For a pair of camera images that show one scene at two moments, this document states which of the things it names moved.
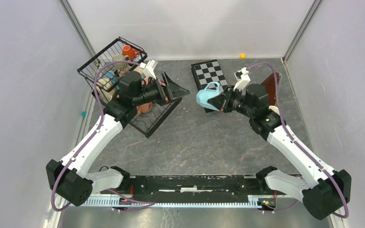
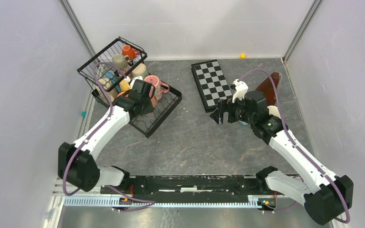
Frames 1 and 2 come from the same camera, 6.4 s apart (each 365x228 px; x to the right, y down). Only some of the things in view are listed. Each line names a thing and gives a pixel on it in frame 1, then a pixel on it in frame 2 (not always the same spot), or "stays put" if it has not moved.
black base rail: [188, 187] stays put
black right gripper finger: [217, 101] to [217, 116]
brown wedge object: [270, 86] stays put
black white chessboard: [208, 71] stays put
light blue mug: [212, 89] to [243, 123]
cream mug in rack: [105, 89] stays put
